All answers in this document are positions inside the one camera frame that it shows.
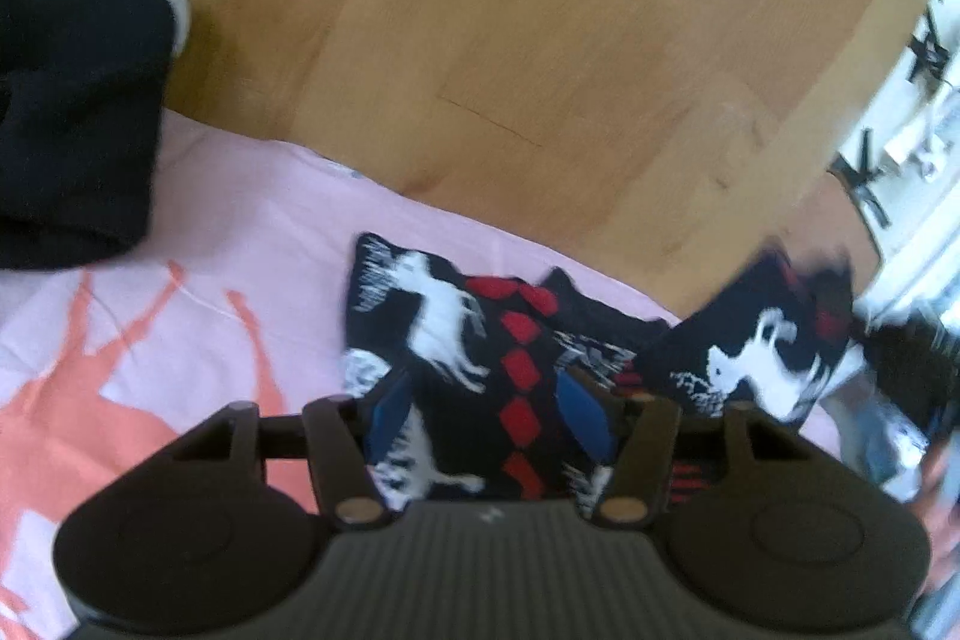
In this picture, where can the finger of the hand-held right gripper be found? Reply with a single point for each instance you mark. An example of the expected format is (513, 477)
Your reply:
(911, 359)

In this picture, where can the navy animal-print knit sweater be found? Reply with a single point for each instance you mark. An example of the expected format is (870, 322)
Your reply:
(450, 310)

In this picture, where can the white power adapter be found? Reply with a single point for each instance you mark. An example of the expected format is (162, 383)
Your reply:
(911, 144)

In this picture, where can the pink deer-print bed sheet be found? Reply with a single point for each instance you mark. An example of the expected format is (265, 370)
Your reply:
(225, 220)

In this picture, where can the white furniture with black tape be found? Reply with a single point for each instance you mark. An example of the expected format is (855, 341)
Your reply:
(919, 10)

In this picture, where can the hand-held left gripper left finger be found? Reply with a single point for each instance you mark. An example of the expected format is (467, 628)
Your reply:
(390, 415)

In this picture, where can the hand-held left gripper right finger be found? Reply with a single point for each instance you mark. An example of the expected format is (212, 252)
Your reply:
(581, 415)

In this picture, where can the brown cushion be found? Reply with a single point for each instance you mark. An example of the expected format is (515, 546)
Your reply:
(855, 235)

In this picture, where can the black garment with white stripe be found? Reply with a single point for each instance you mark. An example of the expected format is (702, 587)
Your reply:
(75, 123)

